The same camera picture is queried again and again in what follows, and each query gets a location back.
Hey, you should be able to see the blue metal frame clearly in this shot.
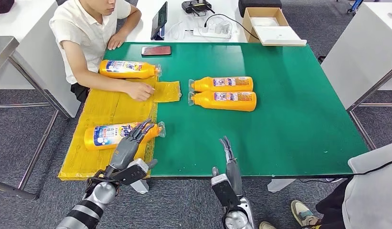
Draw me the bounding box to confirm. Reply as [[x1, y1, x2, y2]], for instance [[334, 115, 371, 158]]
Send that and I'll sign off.
[[347, 0, 364, 15]]

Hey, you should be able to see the white table foot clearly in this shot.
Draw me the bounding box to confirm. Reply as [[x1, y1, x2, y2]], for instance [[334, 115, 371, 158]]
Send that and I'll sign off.
[[131, 178, 149, 194], [266, 177, 297, 193]]

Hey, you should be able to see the black router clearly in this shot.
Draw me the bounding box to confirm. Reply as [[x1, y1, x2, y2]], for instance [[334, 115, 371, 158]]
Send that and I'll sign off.
[[181, 0, 215, 16]]

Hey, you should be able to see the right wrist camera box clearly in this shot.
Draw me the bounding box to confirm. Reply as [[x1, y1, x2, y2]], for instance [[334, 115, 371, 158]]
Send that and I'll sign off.
[[211, 173, 242, 208]]

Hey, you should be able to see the thin black cable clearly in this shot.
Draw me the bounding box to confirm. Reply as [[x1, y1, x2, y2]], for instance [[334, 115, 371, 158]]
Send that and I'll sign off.
[[298, 158, 392, 184]]

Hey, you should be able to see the person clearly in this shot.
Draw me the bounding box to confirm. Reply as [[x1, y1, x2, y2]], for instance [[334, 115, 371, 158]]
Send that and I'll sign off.
[[259, 141, 392, 229], [49, 0, 156, 104]]

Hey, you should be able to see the white power strip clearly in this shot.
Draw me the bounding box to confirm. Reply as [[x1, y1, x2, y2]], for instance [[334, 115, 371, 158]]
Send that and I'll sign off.
[[193, 22, 232, 40]]

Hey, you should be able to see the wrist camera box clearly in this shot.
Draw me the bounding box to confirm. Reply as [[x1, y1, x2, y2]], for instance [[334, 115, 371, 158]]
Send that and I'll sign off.
[[114, 158, 150, 187], [211, 173, 242, 208]]

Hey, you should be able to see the dark bag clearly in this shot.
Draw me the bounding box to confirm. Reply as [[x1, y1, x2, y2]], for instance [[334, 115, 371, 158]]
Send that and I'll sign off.
[[0, 0, 15, 18]]

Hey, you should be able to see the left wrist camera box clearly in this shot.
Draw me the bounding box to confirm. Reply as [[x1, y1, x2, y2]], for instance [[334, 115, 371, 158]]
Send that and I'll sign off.
[[114, 158, 150, 187]]

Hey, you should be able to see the open cardboard box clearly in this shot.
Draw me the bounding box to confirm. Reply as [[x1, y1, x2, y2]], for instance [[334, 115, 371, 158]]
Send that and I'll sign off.
[[242, 7, 307, 47]]

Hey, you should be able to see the black tablet on stand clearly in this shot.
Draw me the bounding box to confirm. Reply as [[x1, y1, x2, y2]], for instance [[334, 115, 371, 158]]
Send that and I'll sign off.
[[150, 1, 168, 41]]

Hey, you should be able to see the orange detergent bottle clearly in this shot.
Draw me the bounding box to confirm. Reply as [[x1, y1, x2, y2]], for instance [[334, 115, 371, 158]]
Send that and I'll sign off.
[[99, 59, 162, 80], [188, 76, 254, 93], [84, 121, 166, 151], [188, 91, 257, 112]]

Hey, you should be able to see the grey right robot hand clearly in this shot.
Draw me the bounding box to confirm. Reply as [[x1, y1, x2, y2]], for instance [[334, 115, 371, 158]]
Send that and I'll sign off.
[[212, 135, 244, 199]]

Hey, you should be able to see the black power cable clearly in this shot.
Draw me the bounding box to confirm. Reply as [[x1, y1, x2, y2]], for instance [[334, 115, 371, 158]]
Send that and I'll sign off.
[[204, 13, 260, 41]]

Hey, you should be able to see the dark red smartphone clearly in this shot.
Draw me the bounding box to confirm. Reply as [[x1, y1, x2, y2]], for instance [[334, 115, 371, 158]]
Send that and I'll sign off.
[[141, 45, 172, 57]]

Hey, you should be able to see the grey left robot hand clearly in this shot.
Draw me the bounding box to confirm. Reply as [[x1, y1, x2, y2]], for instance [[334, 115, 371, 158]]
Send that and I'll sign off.
[[104, 118, 159, 177]]

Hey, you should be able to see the steel table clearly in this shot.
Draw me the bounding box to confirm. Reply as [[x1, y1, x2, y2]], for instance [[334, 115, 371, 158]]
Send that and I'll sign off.
[[0, 35, 70, 201]]

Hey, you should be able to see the white desk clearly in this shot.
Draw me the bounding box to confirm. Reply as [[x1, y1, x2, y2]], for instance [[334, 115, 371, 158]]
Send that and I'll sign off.
[[0, 0, 82, 119], [125, 0, 249, 43], [320, 2, 392, 151]]

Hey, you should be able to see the white foam packaging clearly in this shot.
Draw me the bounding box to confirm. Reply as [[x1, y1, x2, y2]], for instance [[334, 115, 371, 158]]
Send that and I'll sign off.
[[250, 16, 307, 46]]

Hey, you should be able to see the black case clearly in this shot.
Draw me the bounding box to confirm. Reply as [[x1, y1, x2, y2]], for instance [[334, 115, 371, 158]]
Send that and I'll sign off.
[[238, 0, 282, 18]]

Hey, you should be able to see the green table mat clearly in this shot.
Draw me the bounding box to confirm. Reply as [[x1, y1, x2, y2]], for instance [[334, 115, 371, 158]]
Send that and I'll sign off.
[[102, 42, 370, 177]]

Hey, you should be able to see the yellow plastic sheet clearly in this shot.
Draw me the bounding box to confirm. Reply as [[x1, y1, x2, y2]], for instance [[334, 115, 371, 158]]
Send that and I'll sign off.
[[57, 75, 182, 181]]

